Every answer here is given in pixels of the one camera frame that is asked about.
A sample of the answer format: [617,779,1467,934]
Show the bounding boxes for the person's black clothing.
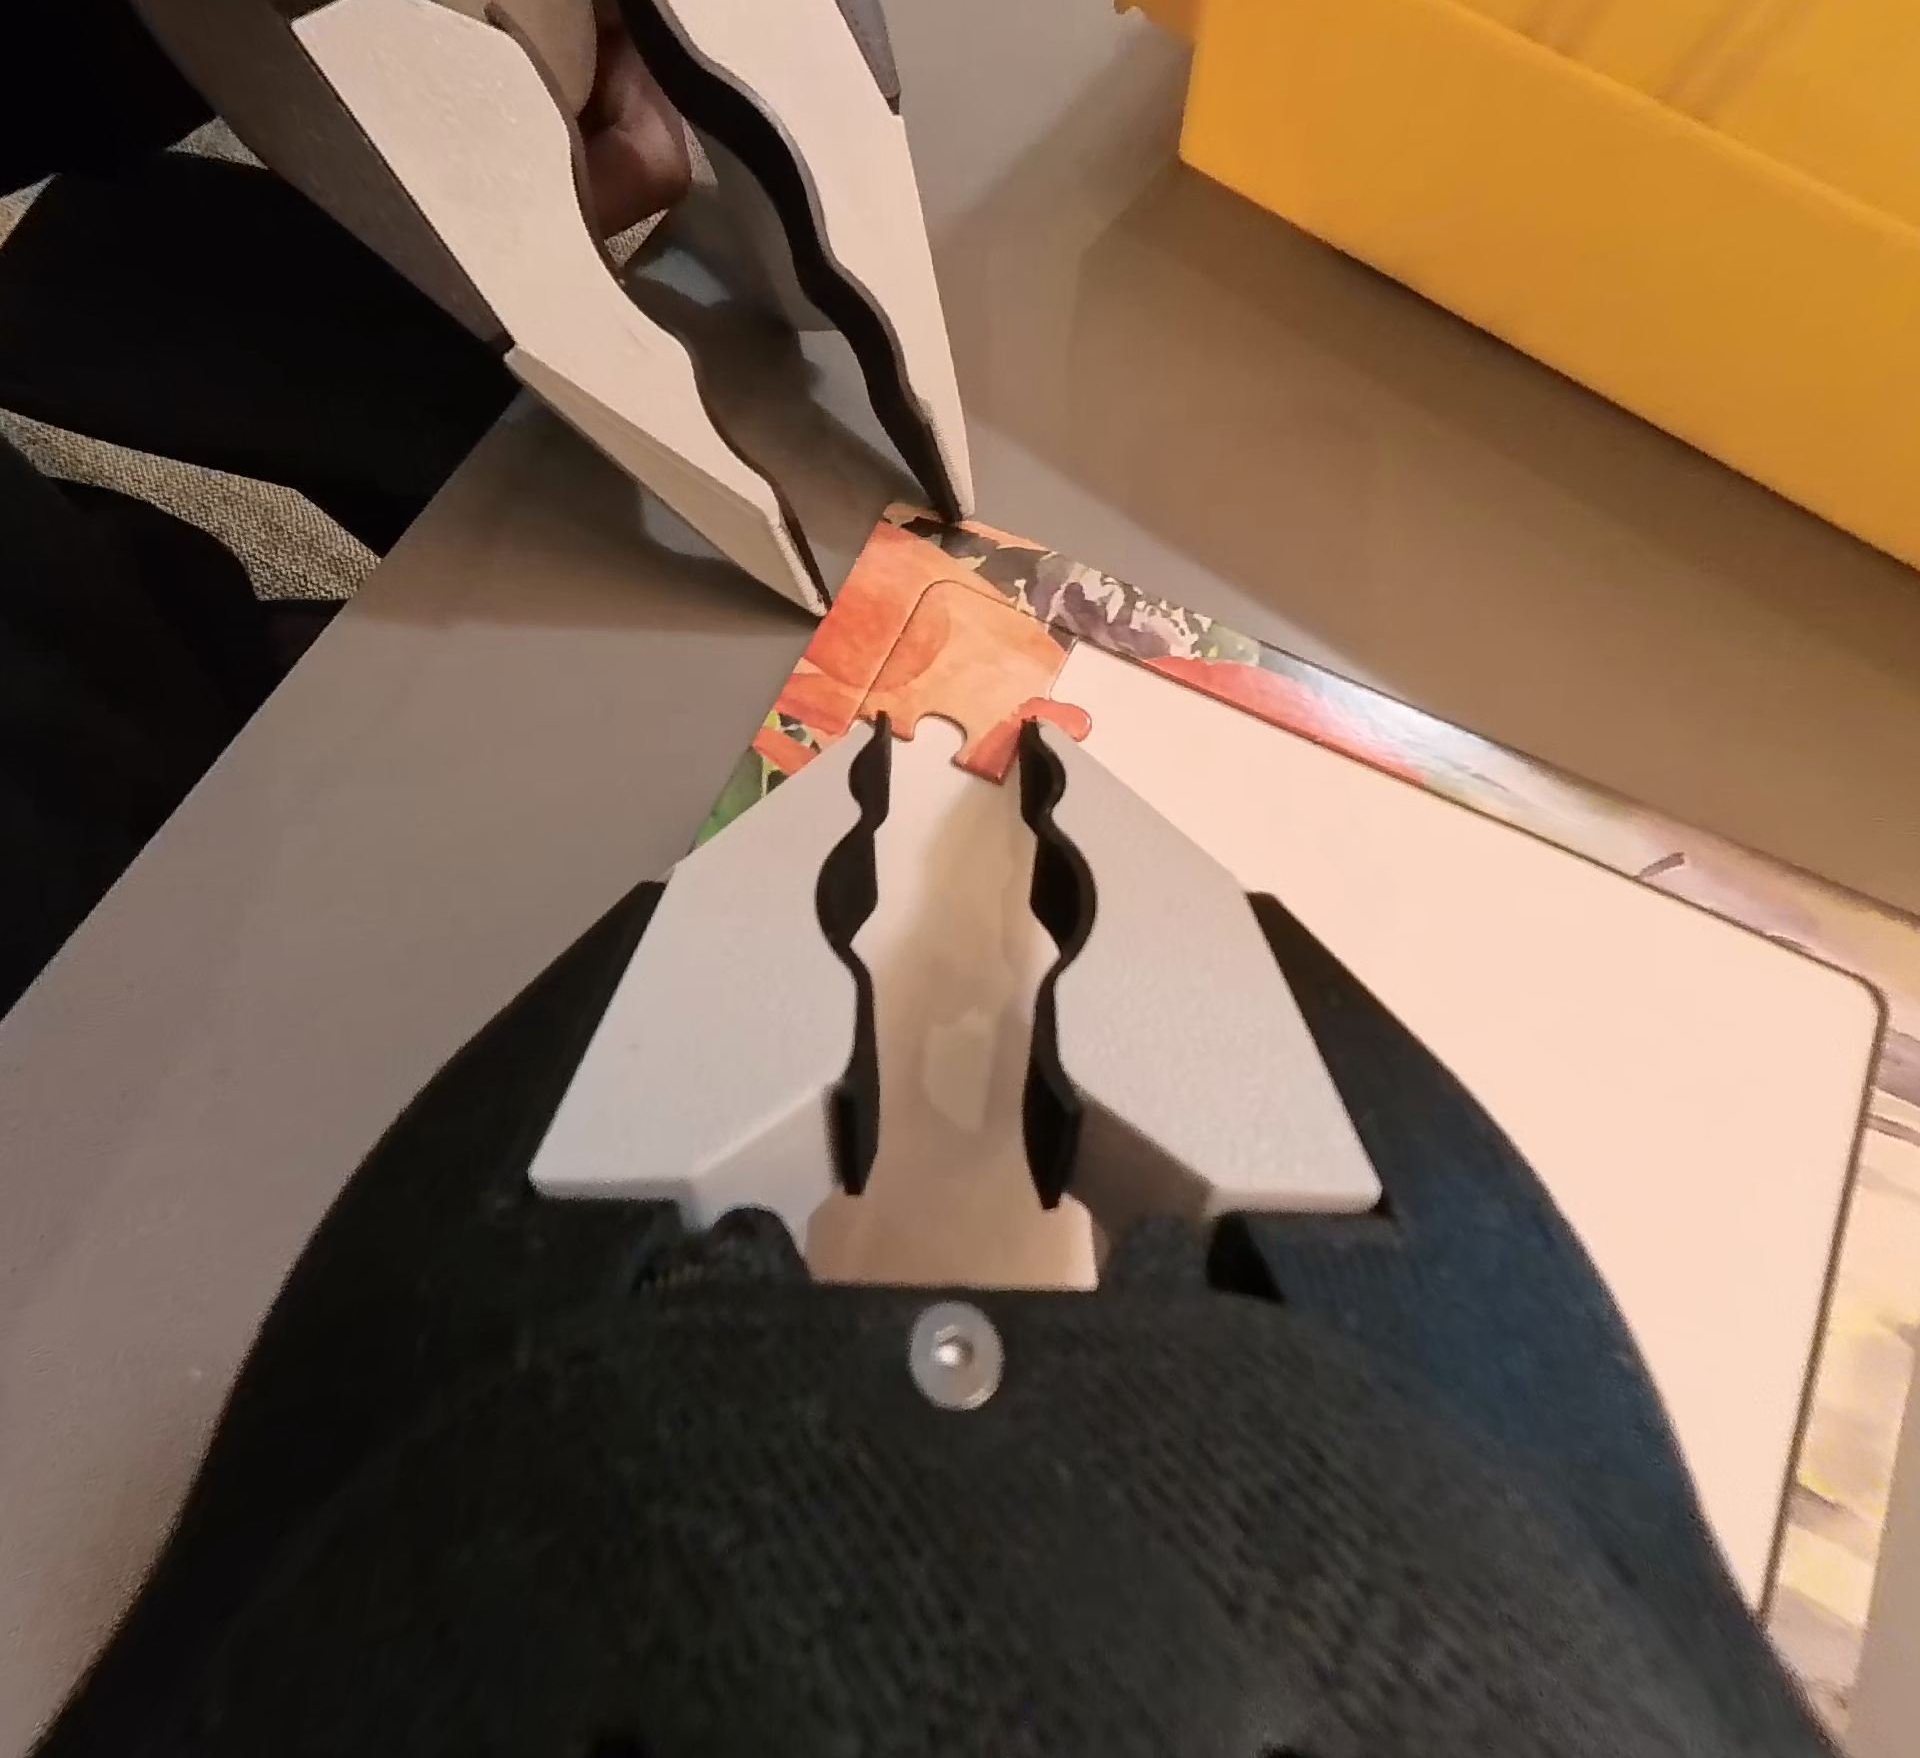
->
[0,158,530,1024]

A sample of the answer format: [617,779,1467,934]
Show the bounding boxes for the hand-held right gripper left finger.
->
[524,717,898,1216]

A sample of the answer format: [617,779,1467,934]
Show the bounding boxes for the yellow plastic bin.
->
[1110,0,1920,579]

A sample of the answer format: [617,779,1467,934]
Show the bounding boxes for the person's left hand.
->
[573,0,705,235]

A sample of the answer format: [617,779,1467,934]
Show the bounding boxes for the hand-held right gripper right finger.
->
[1016,723,1384,1219]

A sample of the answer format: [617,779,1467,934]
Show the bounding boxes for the orange corner jigsaw piece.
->
[861,572,1100,788]

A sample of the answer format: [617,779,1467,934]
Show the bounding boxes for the person's left forearm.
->
[0,0,213,162]

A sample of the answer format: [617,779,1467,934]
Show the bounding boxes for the jigsaw puzzle frame board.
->
[685,505,1920,1704]

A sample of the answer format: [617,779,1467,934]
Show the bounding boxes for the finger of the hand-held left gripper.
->
[622,0,976,524]
[289,0,832,620]

